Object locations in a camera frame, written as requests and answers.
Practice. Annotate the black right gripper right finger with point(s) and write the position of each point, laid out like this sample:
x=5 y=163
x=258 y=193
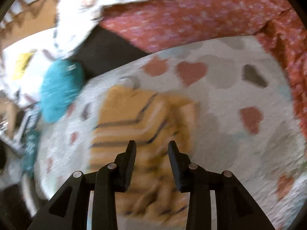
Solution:
x=235 y=207

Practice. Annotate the yellow striped knit sweater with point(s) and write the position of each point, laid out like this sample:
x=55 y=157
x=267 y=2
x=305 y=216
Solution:
x=151 y=119

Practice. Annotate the white quilted heart blanket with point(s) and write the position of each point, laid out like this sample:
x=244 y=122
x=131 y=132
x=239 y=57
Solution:
x=246 y=123

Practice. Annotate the teal blue soft pouch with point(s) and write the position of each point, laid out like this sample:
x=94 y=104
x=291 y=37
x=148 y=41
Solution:
x=61 y=84

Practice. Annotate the white yellow plastic bag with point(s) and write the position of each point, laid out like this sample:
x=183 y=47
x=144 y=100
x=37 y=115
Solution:
x=26 y=62

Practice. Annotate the white floral duvet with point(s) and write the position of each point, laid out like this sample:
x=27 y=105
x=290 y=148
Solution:
x=77 y=18

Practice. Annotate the orange floral bed sheet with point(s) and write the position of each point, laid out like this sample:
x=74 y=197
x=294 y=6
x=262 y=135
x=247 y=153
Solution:
x=161 y=24

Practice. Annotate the wooden headboard spindles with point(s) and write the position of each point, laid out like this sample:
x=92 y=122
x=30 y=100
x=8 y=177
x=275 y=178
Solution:
x=26 y=17

